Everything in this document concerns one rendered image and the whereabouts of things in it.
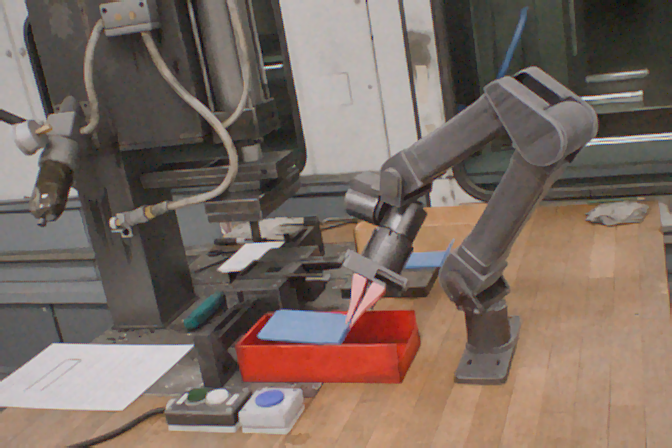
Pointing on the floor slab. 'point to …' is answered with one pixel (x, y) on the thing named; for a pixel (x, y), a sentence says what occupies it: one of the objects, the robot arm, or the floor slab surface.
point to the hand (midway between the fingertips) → (350, 321)
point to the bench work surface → (474, 409)
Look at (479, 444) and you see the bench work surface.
